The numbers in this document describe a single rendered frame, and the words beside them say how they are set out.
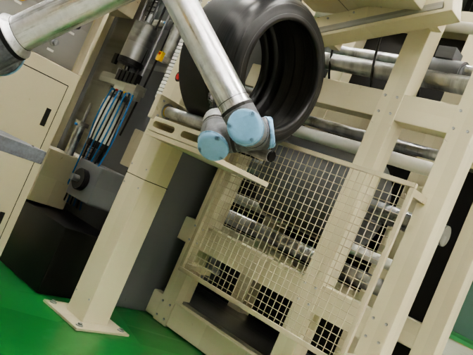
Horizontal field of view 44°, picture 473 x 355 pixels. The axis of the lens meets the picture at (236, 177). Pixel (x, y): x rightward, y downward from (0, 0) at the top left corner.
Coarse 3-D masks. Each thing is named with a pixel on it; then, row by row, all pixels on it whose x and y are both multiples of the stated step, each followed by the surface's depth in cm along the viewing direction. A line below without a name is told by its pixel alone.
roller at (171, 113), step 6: (168, 108) 225; (174, 108) 223; (168, 114) 224; (174, 114) 221; (180, 114) 219; (186, 114) 217; (192, 114) 216; (180, 120) 219; (186, 120) 217; (192, 120) 214; (198, 120) 212; (192, 126) 217; (198, 126) 212
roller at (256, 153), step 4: (244, 152) 234; (248, 152) 231; (252, 152) 230; (256, 152) 228; (260, 152) 227; (264, 152) 226; (268, 152) 225; (272, 152) 225; (256, 156) 229; (260, 156) 227; (264, 156) 225; (268, 156) 224; (272, 156) 225; (264, 160) 227; (268, 160) 225; (272, 160) 226
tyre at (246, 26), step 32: (224, 0) 210; (256, 0) 202; (288, 0) 209; (224, 32) 198; (256, 32) 200; (288, 32) 240; (320, 32) 224; (192, 64) 207; (288, 64) 248; (320, 64) 228; (192, 96) 212; (256, 96) 249; (288, 96) 247; (288, 128) 225
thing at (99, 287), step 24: (168, 96) 239; (144, 144) 239; (144, 168) 235; (168, 168) 240; (120, 192) 239; (144, 192) 234; (120, 216) 235; (144, 216) 238; (96, 240) 240; (120, 240) 233; (96, 264) 235; (120, 264) 236; (96, 288) 231; (120, 288) 240; (72, 312) 236; (96, 312) 234
